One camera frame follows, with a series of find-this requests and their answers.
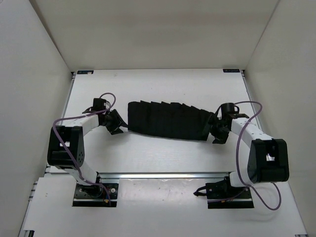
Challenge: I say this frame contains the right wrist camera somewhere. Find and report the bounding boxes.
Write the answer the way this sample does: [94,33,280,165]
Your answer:
[216,103,249,119]

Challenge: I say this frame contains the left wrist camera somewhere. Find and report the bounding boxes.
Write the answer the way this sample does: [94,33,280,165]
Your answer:
[82,98,111,114]

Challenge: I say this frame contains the aluminium rail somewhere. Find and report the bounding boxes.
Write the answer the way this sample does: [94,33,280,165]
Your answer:
[100,172,229,179]

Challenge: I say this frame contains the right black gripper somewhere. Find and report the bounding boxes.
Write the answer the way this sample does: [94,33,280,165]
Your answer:
[201,115,229,144]

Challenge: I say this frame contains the right blue corner label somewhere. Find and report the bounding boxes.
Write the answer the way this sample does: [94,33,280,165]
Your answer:
[223,69,240,73]

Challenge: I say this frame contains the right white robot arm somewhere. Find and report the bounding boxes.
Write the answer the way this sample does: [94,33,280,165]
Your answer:
[208,114,289,198]

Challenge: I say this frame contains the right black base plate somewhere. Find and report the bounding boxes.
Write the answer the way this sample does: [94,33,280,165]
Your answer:
[193,180,254,209]

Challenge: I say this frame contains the blue corner label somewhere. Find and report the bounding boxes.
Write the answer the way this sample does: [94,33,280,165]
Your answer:
[223,69,240,73]
[77,70,94,75]

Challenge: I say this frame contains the left blue corner label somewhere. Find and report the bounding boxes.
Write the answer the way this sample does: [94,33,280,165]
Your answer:
[77,70,94,75]

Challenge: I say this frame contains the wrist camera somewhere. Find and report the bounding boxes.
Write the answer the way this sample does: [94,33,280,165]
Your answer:
[216,103,249,119]
[82,98,111,114]

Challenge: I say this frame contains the black pleated skirt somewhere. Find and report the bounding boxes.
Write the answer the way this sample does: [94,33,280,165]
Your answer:
[127,101,212,141]

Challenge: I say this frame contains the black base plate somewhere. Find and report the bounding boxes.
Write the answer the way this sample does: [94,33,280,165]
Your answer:
[72,180,119,208]
[193,180,254,209]

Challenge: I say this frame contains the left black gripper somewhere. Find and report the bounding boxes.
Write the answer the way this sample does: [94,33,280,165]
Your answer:
[101,109,129,135]

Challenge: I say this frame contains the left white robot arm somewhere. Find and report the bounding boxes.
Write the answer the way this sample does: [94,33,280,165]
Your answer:
[47,110,128,197]

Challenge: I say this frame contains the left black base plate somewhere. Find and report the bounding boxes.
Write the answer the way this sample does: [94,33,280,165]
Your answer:
[72,180,119,208]

